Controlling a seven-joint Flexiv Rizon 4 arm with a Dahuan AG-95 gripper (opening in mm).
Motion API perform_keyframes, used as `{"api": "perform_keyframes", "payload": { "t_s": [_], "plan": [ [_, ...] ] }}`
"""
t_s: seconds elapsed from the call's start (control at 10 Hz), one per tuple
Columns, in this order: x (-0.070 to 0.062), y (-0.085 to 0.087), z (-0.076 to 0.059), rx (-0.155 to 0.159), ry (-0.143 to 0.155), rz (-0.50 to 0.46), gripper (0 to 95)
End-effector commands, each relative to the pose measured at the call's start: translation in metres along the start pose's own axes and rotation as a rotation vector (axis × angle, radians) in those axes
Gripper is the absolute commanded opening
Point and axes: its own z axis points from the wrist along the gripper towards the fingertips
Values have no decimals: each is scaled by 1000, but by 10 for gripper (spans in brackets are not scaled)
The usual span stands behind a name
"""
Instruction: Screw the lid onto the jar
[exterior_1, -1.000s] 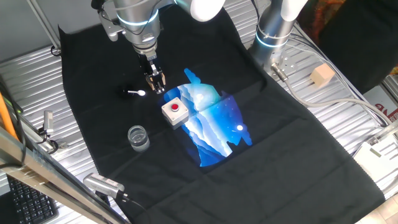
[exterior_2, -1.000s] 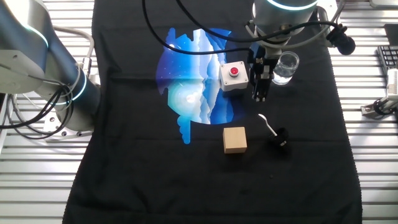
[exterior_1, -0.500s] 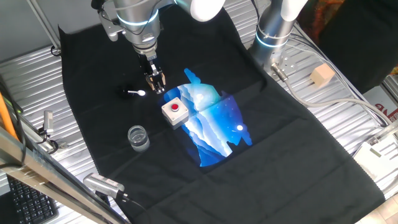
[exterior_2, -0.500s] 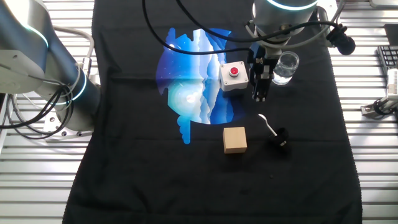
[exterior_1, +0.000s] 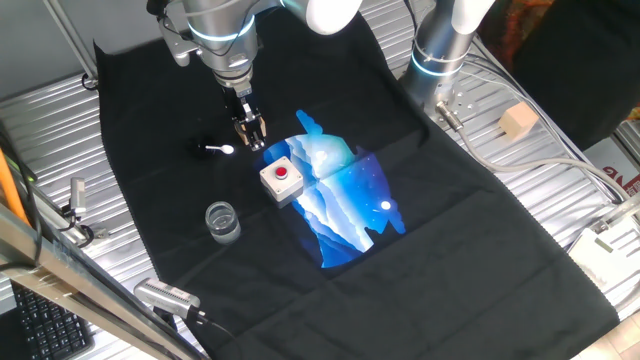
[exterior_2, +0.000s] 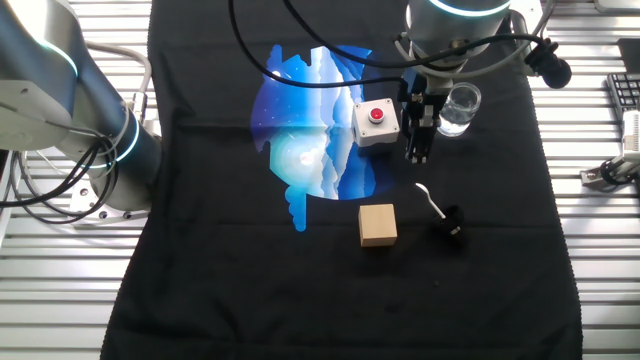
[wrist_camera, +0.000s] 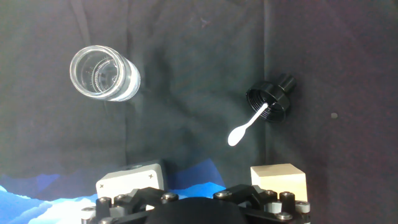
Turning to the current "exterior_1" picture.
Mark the wrist camera with silver bracket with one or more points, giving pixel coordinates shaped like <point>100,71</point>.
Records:
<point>177,50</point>

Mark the orange tube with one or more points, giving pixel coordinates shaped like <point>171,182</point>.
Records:
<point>10,190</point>

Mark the white plastic spoon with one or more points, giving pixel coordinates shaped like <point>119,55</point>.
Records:
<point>227,149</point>

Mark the silver camera on rail clamp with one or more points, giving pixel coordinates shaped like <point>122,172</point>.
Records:
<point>77,192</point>

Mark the grey box with red button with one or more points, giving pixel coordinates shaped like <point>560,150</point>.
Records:
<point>292,182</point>

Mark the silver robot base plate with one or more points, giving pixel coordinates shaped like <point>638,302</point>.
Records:
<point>462,102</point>

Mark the clear glass jar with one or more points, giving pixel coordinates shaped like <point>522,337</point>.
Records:
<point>222,230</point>

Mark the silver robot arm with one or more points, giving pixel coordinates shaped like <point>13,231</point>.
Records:
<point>220,30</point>

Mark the thin metal pole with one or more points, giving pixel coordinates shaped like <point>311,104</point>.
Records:
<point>71,37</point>

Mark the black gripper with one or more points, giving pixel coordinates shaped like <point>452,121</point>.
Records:
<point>235,102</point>

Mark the white flat device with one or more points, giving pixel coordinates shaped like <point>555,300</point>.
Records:
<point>605,255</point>

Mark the aluminium frame beam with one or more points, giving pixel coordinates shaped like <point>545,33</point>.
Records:
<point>50,265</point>

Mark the black chair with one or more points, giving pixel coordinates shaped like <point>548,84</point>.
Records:
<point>575,60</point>

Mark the black cloth with blue print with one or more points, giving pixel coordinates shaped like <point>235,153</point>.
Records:
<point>450,275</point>

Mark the red and white box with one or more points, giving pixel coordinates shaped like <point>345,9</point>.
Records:
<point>615,170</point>

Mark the black keyboard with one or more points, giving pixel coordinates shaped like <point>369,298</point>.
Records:
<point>50,330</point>

